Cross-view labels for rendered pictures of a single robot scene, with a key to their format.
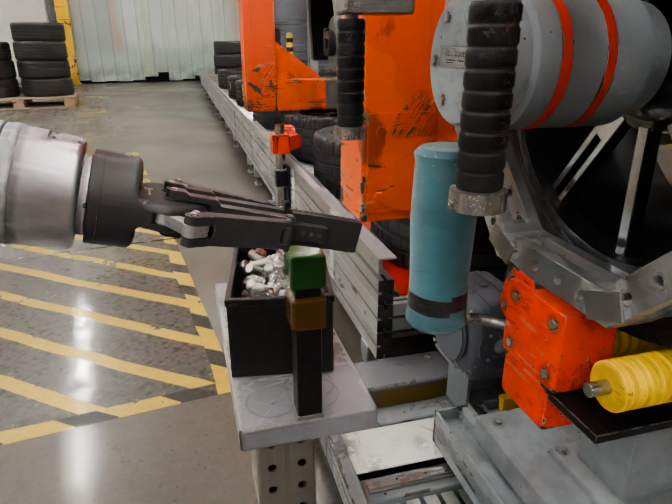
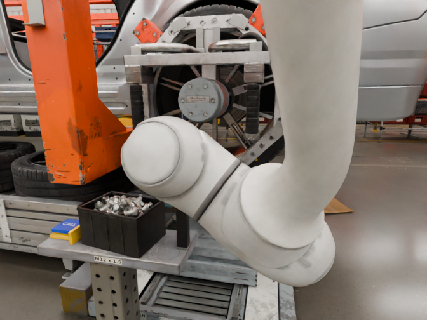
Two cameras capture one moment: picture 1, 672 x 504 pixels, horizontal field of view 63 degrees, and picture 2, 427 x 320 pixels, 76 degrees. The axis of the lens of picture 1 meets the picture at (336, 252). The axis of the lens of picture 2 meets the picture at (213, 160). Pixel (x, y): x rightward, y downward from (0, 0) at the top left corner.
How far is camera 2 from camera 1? 63 cm
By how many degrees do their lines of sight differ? 60
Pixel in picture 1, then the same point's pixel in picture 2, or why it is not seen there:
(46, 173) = not seen: hidden behind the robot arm
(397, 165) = (93, 152)
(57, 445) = not seen: outside the picture
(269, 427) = (183, 257)
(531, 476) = (203, 246)
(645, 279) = (248, 155)
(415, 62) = (91, 103)
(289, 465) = (133, 306)
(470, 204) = (257, 136)
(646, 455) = not seen: hidden behind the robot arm
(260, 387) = (155, 253)
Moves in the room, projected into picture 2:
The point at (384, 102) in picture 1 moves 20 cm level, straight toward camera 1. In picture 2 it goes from (83, 122) to (118, 126)
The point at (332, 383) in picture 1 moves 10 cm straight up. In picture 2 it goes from (173, 237) to (171, 206)
